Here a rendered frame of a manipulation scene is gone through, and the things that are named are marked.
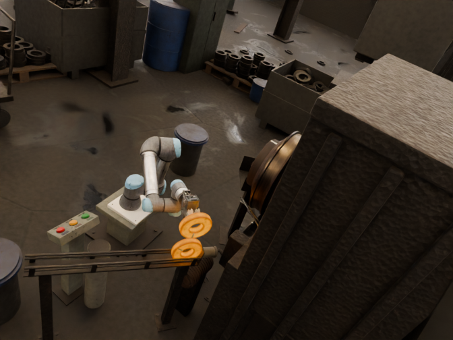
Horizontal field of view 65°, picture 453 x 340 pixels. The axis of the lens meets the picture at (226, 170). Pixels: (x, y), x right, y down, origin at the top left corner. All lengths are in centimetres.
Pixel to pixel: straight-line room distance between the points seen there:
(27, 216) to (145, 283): 99
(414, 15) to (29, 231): 385
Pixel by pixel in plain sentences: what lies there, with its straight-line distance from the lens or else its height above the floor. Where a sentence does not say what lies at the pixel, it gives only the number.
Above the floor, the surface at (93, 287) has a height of 23.
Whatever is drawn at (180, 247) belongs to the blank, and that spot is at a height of 76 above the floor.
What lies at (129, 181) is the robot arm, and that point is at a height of 54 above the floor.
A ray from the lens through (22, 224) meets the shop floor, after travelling 289.
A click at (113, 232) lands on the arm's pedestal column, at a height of 7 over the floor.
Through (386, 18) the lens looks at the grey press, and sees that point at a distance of 417.
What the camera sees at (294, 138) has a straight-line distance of 174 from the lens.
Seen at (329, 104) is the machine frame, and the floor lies 175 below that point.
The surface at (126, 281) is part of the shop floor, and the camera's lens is 256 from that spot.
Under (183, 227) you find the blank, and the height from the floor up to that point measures 92.
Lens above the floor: 213
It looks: 36 degrees down
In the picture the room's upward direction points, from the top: 19 degrees clockwise
